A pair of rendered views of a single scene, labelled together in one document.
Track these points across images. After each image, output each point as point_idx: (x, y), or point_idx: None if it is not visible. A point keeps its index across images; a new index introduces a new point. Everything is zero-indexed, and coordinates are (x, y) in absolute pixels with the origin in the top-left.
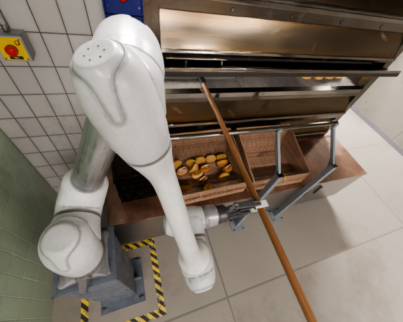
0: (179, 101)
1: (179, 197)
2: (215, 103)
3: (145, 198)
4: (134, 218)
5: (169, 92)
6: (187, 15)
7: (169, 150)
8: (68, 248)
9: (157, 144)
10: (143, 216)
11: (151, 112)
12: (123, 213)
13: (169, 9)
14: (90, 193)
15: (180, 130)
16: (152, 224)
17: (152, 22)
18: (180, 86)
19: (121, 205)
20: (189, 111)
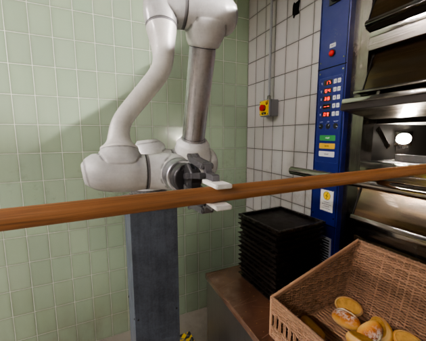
0: (391, 178)
1: (151, 70)
2: None
3: (258, 292)
4: (223, 289)
5: (376, 162)
6: (410, 48)
7: (156, 19)
8: (140, 141)
9: (147, 6)
10: (228, 297)
11: None
12: (226, 279)
13: (386, 51)
14: (182, 141)
15: (391, 247)
16: (232, 337)
17: (360, 67)
18: (410, 164)
19: (236, 275)
20: (414, 208)
